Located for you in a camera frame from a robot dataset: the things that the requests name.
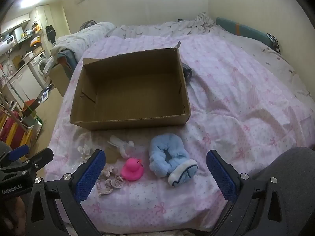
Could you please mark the blue pillow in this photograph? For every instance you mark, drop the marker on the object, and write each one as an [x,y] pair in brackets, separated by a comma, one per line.
[67,57]

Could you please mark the white floral blanket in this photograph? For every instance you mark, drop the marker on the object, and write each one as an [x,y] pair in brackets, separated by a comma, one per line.
[157,28]

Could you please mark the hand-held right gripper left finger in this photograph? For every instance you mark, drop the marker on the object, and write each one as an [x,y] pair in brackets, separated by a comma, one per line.
[87,174]

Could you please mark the white sock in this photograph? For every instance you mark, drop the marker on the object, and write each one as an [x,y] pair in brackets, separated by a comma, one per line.
[120,145]

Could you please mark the brown cardboard box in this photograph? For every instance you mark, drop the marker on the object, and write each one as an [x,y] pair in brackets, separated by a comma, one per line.
[137,91]

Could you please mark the orange mop head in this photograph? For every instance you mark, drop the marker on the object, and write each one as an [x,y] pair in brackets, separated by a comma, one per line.
[30,102]

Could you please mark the black and white patterned cloth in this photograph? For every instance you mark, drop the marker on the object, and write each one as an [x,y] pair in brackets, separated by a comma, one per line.
[274,41]

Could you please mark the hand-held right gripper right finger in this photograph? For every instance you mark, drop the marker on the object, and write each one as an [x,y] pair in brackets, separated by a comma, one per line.
[221,177]

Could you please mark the white lace cloth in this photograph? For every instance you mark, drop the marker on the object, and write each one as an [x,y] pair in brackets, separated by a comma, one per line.
[83,150]

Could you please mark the black hanging bag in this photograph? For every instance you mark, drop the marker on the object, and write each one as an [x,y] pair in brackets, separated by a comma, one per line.
[50,32]

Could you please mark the beige lace scrunchie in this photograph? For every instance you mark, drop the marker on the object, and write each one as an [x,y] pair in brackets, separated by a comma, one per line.
[108,170]
[110,185]

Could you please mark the teal headboard cushion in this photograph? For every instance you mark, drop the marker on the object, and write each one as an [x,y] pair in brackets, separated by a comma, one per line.
[246,30]

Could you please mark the pink rubber duck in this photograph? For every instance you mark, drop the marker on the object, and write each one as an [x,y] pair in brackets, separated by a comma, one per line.
[131,170]

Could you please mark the blue plush slipper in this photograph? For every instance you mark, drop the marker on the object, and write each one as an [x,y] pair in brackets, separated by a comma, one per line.
[160,152]

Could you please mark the white washing machine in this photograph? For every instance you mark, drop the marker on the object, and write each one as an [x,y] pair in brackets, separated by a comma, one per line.
[40,64]

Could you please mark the grey striped cloth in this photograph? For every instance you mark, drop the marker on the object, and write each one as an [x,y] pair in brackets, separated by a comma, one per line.
[187,73]

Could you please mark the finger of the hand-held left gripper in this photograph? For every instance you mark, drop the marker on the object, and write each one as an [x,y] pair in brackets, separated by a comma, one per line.
[17,152]
[40,156]

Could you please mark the red and yellow rack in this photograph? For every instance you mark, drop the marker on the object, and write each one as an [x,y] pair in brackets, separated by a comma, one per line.
[12,127]

